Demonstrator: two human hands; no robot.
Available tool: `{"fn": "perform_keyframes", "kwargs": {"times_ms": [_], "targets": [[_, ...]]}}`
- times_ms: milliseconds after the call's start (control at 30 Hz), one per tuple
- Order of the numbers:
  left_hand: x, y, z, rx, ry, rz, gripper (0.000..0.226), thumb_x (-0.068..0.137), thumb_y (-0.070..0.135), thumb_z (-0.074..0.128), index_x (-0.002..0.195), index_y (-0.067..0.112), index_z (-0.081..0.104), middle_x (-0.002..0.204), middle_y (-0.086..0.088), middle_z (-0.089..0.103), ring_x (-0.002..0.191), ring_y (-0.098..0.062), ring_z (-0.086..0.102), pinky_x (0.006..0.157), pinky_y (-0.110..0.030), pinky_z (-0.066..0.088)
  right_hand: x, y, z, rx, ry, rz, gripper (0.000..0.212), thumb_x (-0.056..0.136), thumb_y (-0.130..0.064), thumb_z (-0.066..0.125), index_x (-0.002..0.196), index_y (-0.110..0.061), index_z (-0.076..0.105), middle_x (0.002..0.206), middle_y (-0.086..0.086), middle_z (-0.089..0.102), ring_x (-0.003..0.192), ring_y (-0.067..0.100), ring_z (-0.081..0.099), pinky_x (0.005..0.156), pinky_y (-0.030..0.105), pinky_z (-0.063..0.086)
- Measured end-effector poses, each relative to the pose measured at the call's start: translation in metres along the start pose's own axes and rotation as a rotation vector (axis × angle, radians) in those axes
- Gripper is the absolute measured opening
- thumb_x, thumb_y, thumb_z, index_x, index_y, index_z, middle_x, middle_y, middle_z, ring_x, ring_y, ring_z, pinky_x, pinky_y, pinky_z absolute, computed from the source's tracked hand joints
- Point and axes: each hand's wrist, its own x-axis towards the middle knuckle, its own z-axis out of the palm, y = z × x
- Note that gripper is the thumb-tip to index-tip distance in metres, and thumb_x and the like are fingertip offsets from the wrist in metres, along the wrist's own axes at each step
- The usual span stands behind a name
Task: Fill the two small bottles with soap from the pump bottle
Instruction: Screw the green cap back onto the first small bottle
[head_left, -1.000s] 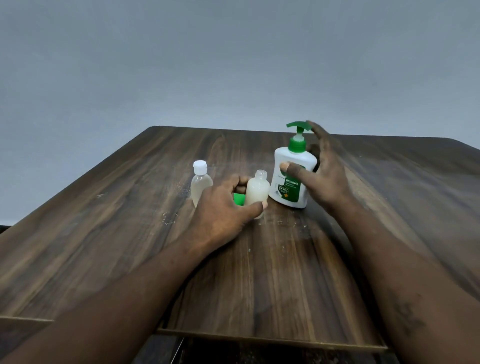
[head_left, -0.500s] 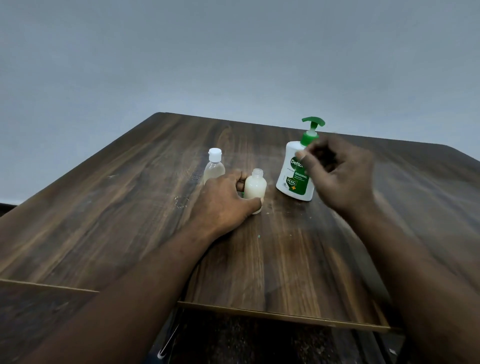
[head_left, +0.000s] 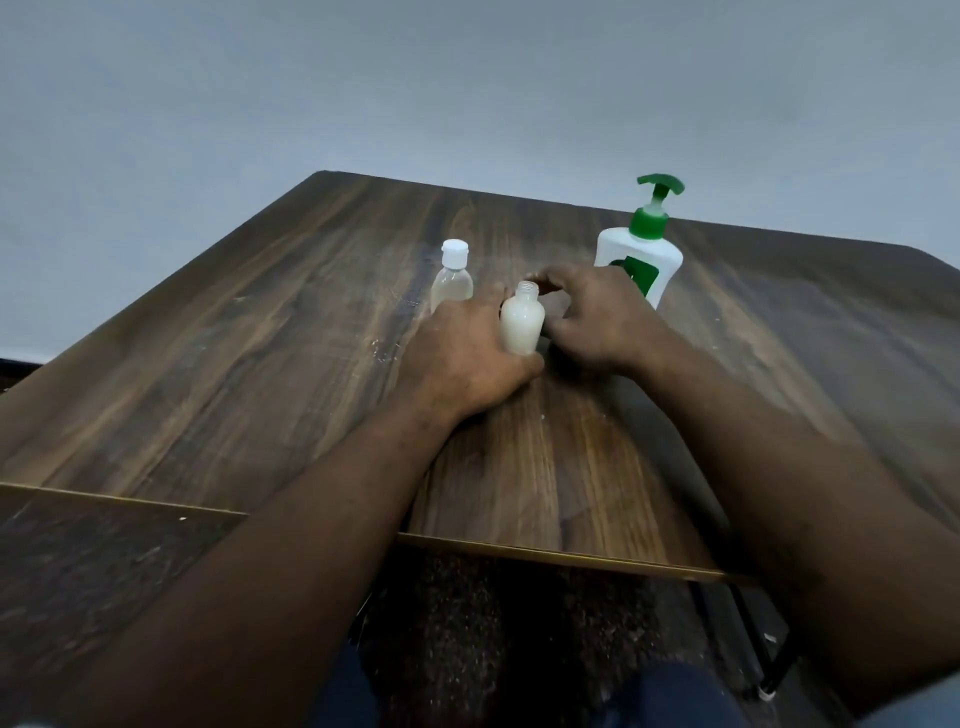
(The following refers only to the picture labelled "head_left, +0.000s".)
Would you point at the small clear bottle green-capped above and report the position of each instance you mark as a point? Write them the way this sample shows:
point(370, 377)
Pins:
point(523, 322)

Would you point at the white hand sanitizer pump bottle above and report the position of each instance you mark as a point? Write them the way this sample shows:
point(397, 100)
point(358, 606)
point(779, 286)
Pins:
point(637, 251)

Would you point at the person's right forearm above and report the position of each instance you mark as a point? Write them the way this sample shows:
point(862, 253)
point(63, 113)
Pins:
point(810, 510)

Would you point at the light blue right shirt sleeve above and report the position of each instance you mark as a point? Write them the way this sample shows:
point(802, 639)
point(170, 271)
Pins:
point(915, 705)

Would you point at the person's left forearm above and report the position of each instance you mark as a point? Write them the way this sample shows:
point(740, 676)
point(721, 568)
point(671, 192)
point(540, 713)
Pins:
point(262, 570)

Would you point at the person's right hand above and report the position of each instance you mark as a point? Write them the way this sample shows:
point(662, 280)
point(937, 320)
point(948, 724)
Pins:
point(600, 322)

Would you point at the small clear bottle white cap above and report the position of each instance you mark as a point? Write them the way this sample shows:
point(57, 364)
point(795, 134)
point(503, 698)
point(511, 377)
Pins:
point(451, 281)

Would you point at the black metal table frame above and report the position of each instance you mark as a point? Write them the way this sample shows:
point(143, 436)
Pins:
point(780, 660)

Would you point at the person's left hand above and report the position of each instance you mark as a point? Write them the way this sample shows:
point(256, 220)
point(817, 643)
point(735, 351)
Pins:
point(465, 360)

